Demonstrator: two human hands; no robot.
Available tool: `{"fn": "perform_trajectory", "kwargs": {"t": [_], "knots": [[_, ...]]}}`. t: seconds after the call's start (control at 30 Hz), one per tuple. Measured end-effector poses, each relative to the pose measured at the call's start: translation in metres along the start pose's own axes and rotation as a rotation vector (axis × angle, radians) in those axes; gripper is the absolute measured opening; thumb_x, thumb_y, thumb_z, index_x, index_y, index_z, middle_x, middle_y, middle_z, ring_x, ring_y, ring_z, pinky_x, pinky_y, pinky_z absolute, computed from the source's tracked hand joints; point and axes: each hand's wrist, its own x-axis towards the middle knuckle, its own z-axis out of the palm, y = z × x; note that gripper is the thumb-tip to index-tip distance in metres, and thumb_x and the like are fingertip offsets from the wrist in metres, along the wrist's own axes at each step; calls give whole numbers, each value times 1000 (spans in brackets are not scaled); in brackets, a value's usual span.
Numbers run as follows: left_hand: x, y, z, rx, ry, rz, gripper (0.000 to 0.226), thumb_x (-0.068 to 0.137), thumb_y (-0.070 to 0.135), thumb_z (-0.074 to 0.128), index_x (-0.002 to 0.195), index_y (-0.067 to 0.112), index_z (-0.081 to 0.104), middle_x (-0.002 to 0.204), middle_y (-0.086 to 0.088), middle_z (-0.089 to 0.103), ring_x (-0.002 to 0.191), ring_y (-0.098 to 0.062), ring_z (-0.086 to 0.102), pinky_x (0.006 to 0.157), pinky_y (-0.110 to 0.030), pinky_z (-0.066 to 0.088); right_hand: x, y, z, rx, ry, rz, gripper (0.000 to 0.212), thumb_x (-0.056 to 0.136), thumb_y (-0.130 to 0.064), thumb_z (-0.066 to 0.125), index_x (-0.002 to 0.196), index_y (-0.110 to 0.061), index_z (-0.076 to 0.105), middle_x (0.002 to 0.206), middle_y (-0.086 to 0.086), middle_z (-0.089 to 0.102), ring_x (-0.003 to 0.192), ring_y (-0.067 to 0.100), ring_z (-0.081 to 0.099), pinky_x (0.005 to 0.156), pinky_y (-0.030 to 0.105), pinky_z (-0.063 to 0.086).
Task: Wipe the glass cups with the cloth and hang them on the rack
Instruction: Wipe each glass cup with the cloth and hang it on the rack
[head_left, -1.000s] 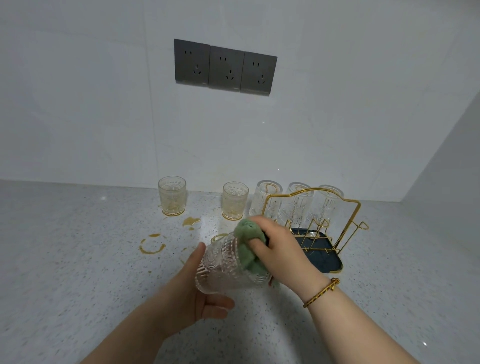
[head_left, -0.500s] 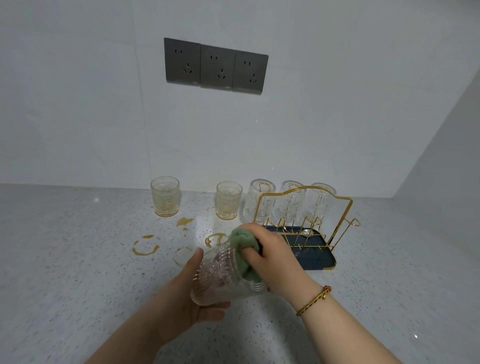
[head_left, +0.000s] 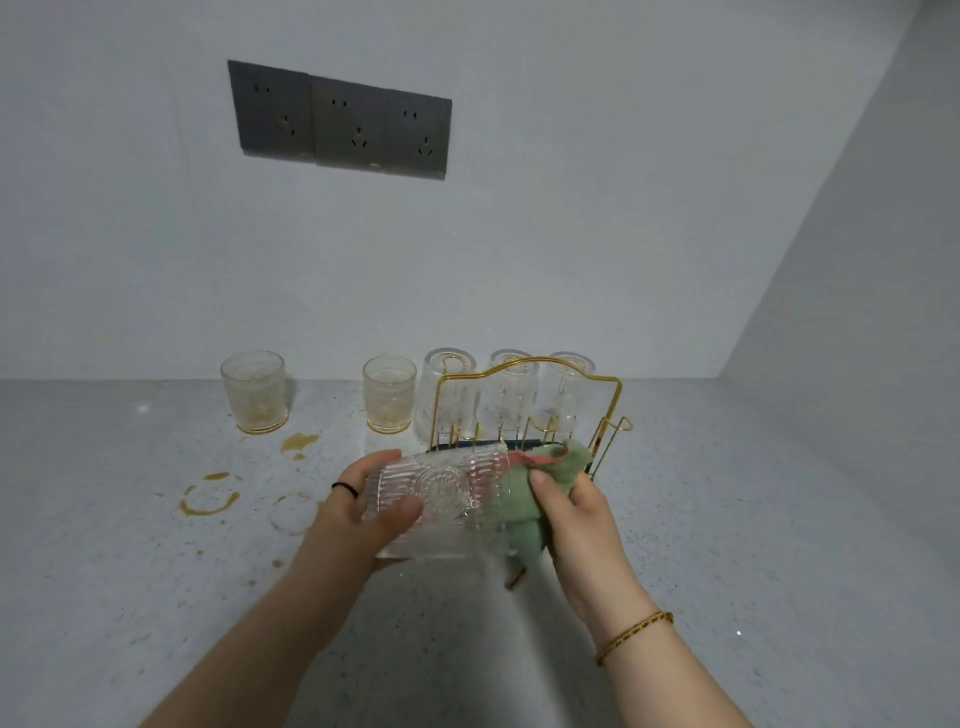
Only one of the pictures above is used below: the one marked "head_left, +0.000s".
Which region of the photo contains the person's left hand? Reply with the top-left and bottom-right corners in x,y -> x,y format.
293,449 -> 425,595

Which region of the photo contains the person's right hand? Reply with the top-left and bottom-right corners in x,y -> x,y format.
528,468 -> 660,640

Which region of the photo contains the green cloth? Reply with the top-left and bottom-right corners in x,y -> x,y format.
498,438 -> 595,590

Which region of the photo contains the single embossed clear glass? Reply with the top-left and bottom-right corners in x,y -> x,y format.
416,347 -> 480,444
539,350 -> 599,440
362,440 -> 519,562
479,348 -> 541,440

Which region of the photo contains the gold wire cup rack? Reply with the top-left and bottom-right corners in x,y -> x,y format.
425,356 -> 634,483

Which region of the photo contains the cluster of embossed glasses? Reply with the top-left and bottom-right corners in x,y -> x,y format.
220,350 -> 418,435

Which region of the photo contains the person's left forearm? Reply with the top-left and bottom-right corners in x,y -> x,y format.
138,562 -> 369,728

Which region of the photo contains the person's right forearm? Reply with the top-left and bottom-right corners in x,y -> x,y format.
598,618 -> 751,728

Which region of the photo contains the gold bracelet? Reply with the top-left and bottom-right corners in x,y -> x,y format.
594,611 -> 675,667

